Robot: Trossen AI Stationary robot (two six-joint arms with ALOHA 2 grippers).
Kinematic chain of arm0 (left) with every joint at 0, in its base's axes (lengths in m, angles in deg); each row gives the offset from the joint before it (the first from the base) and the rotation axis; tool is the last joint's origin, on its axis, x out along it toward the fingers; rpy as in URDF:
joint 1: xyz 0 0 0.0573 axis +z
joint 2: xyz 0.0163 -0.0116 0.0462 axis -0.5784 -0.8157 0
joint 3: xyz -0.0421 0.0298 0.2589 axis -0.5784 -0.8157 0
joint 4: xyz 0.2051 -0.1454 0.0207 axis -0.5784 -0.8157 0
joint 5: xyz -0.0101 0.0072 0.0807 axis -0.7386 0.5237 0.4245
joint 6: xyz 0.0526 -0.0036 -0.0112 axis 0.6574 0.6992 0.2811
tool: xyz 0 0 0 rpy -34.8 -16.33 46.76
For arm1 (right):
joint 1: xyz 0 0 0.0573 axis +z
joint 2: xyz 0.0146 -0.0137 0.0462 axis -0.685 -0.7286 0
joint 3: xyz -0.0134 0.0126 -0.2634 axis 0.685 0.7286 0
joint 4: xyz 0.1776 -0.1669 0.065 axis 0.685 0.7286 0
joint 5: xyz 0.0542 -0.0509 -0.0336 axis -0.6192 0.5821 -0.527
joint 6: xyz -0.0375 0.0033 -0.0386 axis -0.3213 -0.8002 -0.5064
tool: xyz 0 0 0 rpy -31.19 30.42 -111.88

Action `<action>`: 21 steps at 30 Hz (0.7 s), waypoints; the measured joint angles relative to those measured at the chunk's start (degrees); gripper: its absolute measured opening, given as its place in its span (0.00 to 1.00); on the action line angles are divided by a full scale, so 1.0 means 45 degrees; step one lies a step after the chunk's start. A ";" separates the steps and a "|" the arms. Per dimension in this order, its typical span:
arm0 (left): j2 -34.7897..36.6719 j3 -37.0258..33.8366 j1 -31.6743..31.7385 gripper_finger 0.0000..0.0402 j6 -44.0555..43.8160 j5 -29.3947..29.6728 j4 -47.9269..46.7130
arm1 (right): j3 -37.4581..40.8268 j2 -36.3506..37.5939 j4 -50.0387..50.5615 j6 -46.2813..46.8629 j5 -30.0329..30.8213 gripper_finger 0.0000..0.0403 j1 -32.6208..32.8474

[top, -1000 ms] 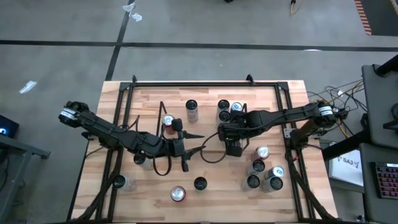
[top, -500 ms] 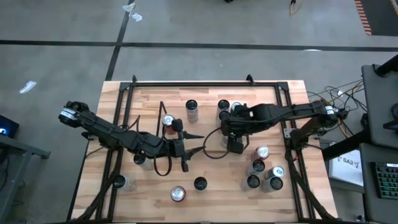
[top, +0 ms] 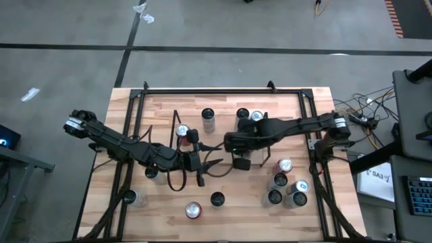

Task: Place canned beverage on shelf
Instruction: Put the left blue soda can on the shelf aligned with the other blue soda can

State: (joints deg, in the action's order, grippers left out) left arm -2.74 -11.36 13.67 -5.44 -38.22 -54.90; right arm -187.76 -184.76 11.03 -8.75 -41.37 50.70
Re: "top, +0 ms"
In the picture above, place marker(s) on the Celsius Peach Vibe can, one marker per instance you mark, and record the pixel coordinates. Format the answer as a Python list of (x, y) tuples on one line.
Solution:
[(217, 199)]

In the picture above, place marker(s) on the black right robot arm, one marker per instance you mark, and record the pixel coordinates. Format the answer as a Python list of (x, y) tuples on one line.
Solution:
[(303, 124)]

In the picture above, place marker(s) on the black power strip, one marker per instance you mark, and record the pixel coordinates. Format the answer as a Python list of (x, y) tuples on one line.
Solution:
[(364, 120)]

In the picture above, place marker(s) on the white paper scrap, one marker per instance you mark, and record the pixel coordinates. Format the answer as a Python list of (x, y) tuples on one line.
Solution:
[(140, 7), (148, 19), (30, 94)]

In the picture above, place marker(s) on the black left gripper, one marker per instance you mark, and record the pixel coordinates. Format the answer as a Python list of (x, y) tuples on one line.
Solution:
[(192, 162)]

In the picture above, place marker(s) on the black desk crossbar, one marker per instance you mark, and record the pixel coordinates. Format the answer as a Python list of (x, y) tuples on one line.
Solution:
[(374, 157)]

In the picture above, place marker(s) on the black metal table frame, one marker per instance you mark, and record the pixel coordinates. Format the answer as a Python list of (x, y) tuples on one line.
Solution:
[(219, 91)]

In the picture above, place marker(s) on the blue-banded Celsius can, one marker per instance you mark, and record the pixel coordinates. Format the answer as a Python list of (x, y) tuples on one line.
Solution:
[(280, 180)]

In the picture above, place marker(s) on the black desk mount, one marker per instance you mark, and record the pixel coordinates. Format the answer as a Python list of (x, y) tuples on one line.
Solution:
[(427, 135)]

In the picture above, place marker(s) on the Celsius Tropical Vibe can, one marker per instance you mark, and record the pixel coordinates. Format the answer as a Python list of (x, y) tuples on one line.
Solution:
[(152, 173), (275, 196)]

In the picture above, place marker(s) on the grey keyboard desk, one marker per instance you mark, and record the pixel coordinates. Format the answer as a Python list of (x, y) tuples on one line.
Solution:
[(400, 209)]

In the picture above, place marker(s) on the backlit black keyboard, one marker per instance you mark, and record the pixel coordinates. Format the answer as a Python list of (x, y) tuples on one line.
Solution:
[(420, 195)]

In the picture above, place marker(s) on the black device with blue light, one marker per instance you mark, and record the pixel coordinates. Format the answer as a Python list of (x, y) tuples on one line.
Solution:
[(10, 136)]

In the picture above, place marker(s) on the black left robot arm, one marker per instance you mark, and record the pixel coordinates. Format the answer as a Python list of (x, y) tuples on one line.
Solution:
[(135, 152)]

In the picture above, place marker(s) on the wooden shelf with black frame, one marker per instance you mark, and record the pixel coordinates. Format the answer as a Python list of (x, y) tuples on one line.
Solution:
[(225, 126)]

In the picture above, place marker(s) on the black mat with orange stripes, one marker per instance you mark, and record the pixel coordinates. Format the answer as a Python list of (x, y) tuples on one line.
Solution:
[(415, 20)]

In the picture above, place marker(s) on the grey metal stand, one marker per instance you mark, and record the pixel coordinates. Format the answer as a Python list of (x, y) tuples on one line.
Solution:
[(33, 162)]

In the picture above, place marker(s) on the black vertical pole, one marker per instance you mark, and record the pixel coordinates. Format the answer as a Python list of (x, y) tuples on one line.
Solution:
[(420, 72)]

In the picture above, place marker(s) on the grey side desk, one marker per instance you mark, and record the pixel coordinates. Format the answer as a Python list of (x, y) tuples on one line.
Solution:
[(411, 111)]

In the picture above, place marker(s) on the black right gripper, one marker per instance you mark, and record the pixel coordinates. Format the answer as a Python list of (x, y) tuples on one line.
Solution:
[(253, 136)]

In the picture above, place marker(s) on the Red Bull can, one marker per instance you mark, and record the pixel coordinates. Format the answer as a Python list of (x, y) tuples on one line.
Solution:
[(256, 115), (301, 185)]

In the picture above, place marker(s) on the white paper sign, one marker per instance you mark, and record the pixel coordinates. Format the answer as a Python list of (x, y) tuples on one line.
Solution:
[(378, 185)]

